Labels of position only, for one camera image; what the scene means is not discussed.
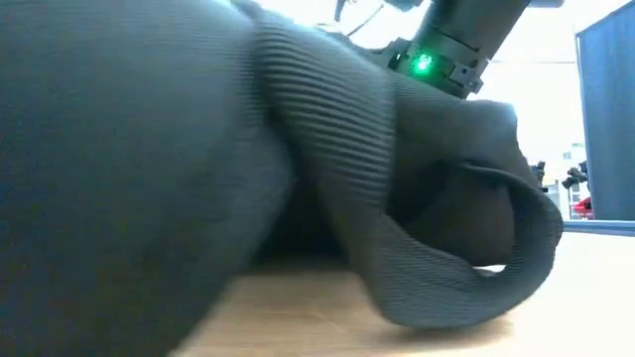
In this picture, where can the large background robot station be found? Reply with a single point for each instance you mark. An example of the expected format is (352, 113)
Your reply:
(540, 173)

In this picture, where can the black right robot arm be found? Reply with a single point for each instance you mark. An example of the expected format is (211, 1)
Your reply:
(466, 25)

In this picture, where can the small background robot arm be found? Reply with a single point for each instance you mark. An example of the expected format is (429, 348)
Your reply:
(575, 176)

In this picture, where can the black backpack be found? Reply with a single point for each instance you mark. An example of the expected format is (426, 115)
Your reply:
(149, 173)

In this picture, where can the red background object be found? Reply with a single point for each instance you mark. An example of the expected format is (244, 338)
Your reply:
(584, 208)

